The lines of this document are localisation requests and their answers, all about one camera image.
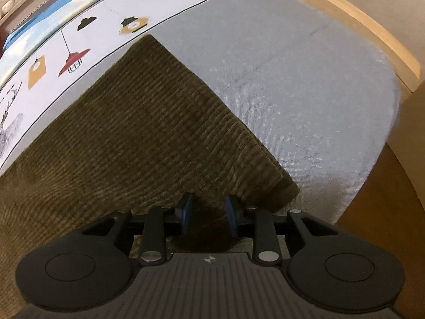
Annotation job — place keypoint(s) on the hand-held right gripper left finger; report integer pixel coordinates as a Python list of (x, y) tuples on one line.
[(185, 214)]

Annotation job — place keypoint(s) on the wooden bed frame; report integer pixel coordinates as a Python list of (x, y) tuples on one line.
[(381, 40)]

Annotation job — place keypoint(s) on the light blue folded quilt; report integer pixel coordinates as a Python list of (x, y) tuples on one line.
[(49, 10)]

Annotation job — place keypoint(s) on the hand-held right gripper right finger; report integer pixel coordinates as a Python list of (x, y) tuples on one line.
[(231, 217)]

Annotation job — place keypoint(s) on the deer print bed sheet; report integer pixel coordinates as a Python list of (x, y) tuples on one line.
[(282, 89)]

